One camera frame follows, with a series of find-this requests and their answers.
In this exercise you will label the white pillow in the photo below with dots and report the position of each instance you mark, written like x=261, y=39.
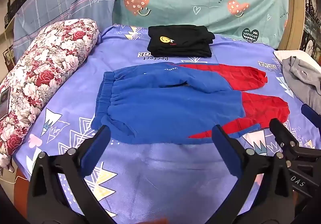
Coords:
x=280, y=54

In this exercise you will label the folded black pants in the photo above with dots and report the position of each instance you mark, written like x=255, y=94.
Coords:
x=180, y=43

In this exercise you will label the red floral pillow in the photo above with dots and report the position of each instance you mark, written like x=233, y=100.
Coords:
x=50, y=68

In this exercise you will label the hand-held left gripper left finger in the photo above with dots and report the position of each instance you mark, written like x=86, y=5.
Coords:
x=96, y=148

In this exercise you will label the blue and red sweatshirt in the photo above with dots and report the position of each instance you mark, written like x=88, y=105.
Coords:
x=163, y=108

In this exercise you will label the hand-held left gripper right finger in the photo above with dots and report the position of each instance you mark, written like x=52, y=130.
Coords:
x=225, y=148

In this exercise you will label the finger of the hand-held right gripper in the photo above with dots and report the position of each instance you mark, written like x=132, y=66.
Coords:
x=280, y=131
x=312, y=116

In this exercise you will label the grey garment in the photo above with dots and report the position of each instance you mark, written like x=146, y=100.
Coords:
x=303, y=81

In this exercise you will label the purple printed bed sheet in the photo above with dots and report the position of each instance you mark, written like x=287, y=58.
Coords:
x=163, y=176

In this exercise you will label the wooden bed frame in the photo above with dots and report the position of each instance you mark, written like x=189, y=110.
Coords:
x=293, y=13

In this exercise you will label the phone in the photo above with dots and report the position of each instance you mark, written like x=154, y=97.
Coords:
x=4, y=99

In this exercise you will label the black ornate wall decoration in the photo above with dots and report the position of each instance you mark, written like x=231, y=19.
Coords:
x=312, y=25

